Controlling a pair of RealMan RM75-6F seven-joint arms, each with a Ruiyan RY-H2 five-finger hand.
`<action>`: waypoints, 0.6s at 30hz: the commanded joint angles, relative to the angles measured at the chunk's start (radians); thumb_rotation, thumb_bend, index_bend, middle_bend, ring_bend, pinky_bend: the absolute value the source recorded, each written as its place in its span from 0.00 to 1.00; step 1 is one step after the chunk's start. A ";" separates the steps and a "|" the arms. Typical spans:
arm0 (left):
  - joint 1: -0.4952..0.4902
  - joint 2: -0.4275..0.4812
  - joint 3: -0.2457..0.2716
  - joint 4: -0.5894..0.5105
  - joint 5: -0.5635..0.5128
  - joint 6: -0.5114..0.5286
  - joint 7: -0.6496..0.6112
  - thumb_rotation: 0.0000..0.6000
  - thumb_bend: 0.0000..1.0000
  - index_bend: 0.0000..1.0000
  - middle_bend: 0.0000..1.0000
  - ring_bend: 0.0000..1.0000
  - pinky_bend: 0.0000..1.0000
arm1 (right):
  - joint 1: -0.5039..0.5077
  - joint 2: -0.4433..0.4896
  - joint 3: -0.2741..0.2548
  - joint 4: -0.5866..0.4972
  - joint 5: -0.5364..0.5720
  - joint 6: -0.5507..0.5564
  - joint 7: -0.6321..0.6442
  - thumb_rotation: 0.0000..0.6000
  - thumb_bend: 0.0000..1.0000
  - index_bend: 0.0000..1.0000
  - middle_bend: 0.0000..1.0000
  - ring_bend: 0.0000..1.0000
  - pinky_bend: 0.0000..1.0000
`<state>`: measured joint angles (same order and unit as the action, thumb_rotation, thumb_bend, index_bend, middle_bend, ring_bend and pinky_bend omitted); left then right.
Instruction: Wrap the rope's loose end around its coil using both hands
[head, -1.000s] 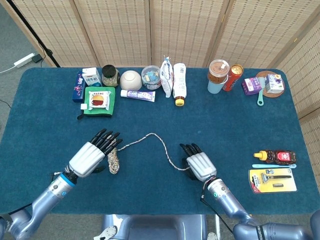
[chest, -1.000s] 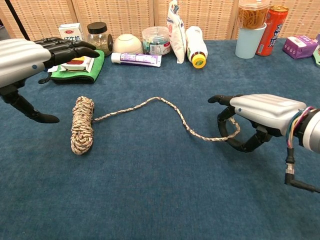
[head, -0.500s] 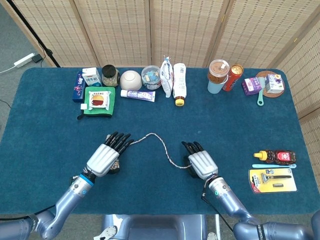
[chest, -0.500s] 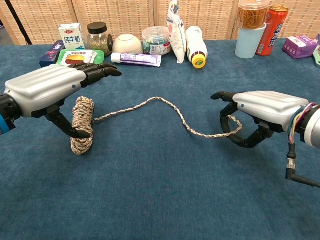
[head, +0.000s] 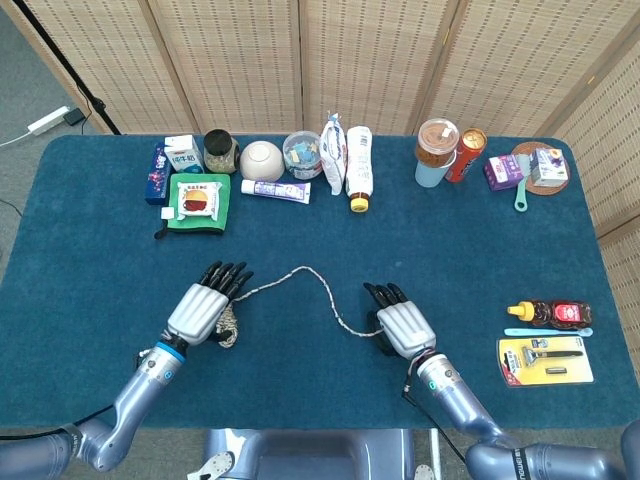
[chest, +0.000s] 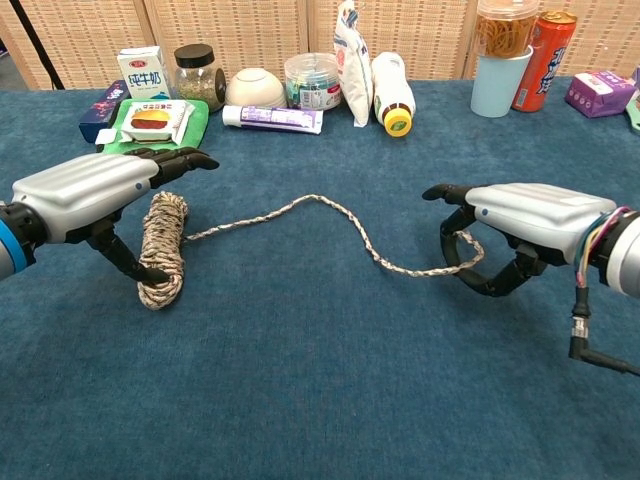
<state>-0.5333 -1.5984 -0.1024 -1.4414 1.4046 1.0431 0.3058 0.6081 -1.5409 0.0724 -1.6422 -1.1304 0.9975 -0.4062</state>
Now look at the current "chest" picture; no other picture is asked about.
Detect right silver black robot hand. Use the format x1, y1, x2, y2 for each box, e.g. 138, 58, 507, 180
422, 182, 618, 298

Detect white purple toothpaste tube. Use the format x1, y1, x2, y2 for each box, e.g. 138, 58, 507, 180
221, 104, 325, 136

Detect clear tub of clips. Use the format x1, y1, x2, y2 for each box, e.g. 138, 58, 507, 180
283, 52, 343, 111

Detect beige speckled braided rope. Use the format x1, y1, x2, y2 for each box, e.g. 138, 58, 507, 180
137, 191, 486, 312

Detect green plastic object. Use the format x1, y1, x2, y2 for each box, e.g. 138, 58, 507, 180
624, 89, 640, 132

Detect white bottle yellow cap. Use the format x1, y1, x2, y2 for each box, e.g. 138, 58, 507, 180
371, 51, 417, 138

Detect white milk carton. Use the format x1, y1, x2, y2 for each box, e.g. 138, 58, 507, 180
116, 45, 172, 100

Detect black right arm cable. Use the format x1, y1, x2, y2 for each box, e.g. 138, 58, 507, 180
568, 284, 640, 377

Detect white stand-up pouch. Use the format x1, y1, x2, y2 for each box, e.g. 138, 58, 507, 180
333, 0, 374, 128

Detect black pole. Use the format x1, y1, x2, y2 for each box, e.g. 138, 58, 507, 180
8, 0, 66, 91

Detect purple tissue packet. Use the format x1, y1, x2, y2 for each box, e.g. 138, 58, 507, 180
564, 70, 639, 120

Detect red drink can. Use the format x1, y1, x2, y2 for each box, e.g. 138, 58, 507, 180
511, 10, 578, 113

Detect white burger snack packet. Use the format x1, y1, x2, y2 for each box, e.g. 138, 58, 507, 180
118, 99, 196, 147

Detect green folded cloth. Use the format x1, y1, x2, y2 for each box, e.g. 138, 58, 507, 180
94, 98, 210, 156

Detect glass jar black lid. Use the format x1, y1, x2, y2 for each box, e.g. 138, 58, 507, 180
173, 43, 227, 114

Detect blue table cloth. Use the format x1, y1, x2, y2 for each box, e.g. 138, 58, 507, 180
0, 75, 640, 480

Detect woven bamboo folding screen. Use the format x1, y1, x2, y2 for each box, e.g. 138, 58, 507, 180
0, 0, 640, 91

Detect dark blue carton box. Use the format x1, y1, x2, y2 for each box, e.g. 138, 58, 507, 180
78, 79, 132, 144

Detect light blue paper cup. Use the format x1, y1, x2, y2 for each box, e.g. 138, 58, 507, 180
470, 44, 535, 119

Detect white ceramic bowl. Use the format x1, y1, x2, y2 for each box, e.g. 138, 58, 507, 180
224, 67, 288, 109

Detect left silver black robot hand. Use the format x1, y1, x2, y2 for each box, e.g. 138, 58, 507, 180
10, 146, 221, 286

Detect clear jar of rubber bands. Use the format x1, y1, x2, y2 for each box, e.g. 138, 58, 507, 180
473, 0, 541, 60

